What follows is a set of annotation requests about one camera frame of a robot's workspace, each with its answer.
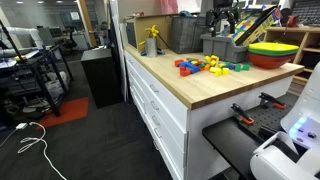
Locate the wooden blocks cardboard box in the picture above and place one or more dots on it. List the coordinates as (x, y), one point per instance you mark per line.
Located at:
(255, 21)

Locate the black robot stand top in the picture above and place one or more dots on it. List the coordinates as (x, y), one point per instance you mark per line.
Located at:
(230, 143)

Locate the black office chair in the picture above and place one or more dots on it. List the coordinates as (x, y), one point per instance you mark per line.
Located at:
(70, 39)

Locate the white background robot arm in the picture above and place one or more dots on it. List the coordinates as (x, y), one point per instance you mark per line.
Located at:
(23, 33)

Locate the black slatted crate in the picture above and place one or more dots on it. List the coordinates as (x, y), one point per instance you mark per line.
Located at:
(306, 11)

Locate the yellow spring clamp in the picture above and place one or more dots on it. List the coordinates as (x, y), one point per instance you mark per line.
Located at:
(152, 31)

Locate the pink sheet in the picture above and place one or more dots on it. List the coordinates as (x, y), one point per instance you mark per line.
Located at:
(169, 6)

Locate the small red shelf item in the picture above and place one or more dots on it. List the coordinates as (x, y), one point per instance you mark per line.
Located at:
(292, 21)

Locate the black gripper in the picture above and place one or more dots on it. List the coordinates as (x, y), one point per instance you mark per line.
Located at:
(225, 7)

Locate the green plastic bowl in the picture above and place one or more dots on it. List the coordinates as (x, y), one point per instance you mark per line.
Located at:
(273, 53)

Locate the wooden shelf unit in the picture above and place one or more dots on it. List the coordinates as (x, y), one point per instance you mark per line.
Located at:
(308, 45)

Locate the yellow plastic bowl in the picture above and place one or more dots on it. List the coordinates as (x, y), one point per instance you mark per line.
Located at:
(273, 46)

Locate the gray plastic bin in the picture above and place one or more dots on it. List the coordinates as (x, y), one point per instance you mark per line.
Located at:
(221, 49)

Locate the black floor cabinet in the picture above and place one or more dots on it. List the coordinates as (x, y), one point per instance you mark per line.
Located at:
(101, 78)

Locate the red plastic bowl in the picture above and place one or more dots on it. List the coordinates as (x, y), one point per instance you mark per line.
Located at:
(270, 62)

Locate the orange floor mat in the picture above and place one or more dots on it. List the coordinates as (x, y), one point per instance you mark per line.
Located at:
(65, 111)

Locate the dark blue clamp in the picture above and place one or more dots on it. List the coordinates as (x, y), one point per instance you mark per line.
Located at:
(160, 52)

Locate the blue wooden block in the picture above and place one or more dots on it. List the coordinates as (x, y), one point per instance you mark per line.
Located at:
(232, 67)
(192, 67)

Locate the orange wooden block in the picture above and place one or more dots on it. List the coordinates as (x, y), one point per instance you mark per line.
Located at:
(207, 67)

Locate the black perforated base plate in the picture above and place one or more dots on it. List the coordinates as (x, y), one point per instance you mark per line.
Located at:
(266, 116)

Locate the black equipment table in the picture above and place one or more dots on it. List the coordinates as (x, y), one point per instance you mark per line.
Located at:
(40, 59)

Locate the white drawer cabinet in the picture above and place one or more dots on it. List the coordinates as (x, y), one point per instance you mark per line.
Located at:
(166, 113)

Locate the white power adapter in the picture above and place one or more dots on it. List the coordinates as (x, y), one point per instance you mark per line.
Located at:
(21, 126)

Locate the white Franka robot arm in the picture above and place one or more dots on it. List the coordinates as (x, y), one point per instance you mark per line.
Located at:
(306, 100)

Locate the silver metal cup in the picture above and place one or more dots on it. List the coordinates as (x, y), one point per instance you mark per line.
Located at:
(151, 47)

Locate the gray fabric storage bin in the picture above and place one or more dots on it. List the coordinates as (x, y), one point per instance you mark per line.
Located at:
(186, 35)

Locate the black orange bar clamp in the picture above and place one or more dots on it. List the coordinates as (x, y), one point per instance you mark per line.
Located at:
(271, 101)
(241, 115)

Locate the white plastic jug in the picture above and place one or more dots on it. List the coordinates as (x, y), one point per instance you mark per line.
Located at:
(56, 84)

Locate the teal cloth item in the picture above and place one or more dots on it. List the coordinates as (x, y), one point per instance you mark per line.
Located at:
(185, 13)

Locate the green wooden block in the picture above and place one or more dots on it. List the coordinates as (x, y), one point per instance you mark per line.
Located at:
(201, 65)
(246, 67)
(227, 64)
(237, 67)

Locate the yellow wooden block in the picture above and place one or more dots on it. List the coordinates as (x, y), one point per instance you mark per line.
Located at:
(212, 69)
(225, 71)
(207, 58)
(213, 62)
(218, 72)
(215, 57)

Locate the red arch wooden block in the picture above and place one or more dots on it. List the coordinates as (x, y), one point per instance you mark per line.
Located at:
(184, 72)

